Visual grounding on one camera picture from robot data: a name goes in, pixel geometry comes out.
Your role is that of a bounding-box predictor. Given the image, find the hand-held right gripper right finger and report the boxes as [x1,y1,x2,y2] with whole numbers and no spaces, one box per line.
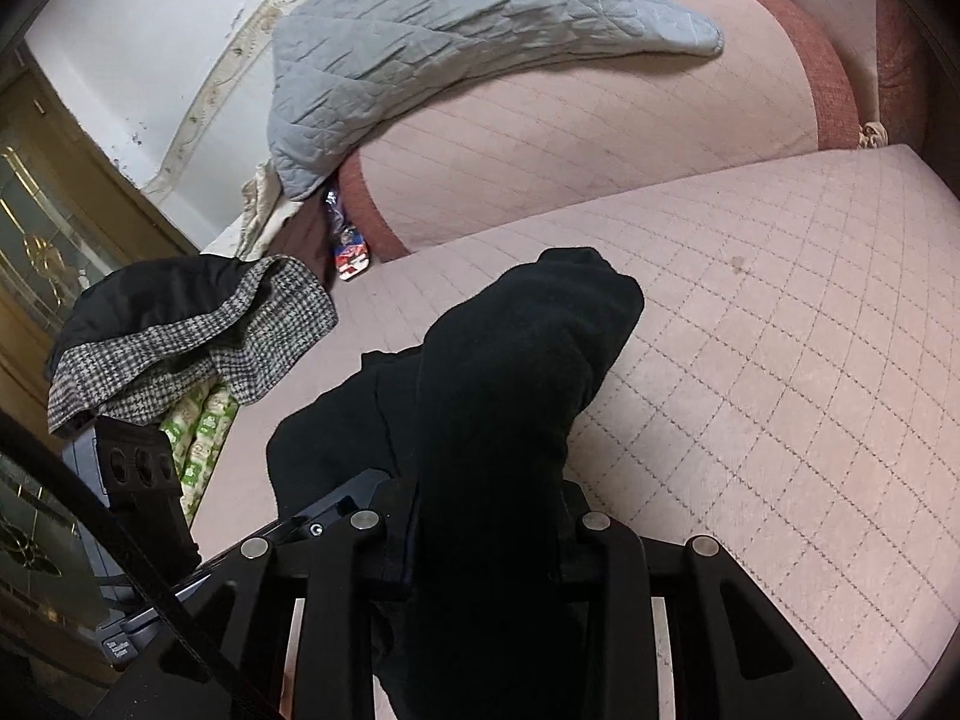
[551,491,863,720]

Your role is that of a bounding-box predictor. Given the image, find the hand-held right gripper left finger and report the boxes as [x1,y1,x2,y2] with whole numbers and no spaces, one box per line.
[101,499,421,720]

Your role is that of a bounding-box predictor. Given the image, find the black cable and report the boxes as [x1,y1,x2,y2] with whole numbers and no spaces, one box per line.
[0,412,290,720]

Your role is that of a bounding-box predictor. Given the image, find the grey quilted blanket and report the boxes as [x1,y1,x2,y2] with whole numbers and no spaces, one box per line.
[266,0,727,202]

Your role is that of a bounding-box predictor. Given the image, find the houndstooth coat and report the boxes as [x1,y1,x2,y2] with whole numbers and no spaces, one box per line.
[45,253,340,437]

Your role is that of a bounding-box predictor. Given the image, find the cream cloth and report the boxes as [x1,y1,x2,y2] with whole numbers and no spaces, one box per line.
[202,159,301,260]

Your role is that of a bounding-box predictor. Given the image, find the wooden glass door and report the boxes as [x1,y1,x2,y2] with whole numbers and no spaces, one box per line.
[0,41,202,421]

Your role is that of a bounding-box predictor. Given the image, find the black pants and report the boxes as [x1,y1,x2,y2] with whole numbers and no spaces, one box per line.
[266,246,646,720]

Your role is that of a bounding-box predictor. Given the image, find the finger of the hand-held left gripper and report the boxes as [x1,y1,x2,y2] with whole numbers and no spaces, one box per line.
[274,467,402,537]

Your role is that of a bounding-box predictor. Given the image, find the colourful snack packet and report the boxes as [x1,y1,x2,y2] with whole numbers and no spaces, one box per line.
[322,184,372,282]

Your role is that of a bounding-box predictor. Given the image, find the pink and brown sofa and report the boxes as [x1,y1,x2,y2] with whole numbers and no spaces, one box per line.
[180,0,960,720]

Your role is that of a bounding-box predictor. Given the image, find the green patterned cloth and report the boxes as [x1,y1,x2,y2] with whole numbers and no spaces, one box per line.
[161,379,241,533]

